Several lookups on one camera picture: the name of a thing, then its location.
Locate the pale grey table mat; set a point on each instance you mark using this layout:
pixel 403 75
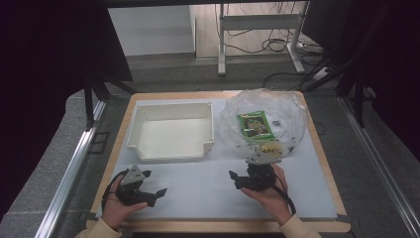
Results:
pixel 198 185

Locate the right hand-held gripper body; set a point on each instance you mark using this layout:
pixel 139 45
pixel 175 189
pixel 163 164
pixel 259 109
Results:
pixel 261 173

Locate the person's right hand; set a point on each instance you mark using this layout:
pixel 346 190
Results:
pixel 269 200

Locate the dark curtain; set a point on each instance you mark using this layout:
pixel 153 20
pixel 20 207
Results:
pixel 396 66
pixel 43 59

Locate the person's left hand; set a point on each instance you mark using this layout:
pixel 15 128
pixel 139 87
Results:
pixel 117 206

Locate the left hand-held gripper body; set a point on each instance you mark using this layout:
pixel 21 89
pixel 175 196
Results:
pixel 131 178

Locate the clear plastic bag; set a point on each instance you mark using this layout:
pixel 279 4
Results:
pixel 287 112

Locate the aluminium rail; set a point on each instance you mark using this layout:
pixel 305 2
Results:
pixel 67 175
pixel 379 158

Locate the white plastic tray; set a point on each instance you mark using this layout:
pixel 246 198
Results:
pixel 171 132

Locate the black metal stand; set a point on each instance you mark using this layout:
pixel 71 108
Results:
pixel 358 89
pixel 92 92

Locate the white metal desk frame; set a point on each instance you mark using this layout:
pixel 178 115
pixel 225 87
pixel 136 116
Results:
pixel 261 21

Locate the white power strip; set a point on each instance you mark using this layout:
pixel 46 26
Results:
pixel 320 74

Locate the yellow snack packet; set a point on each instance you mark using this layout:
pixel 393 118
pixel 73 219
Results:
pixel 275 147

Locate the green snack packet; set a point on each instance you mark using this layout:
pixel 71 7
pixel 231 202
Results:
pixel 256 125

